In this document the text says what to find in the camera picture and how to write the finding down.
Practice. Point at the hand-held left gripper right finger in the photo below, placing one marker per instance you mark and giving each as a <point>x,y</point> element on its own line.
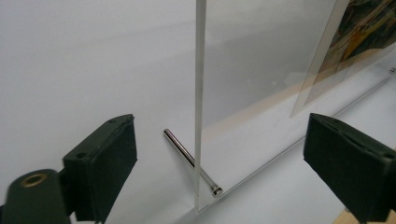
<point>351,168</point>

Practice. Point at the painting print card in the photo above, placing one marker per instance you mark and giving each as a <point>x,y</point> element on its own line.
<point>358,40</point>

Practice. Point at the clear acrylic photo frame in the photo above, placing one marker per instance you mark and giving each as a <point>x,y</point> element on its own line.
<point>249,77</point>

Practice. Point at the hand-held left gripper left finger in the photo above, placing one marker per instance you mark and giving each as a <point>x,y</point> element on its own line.
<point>102,168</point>

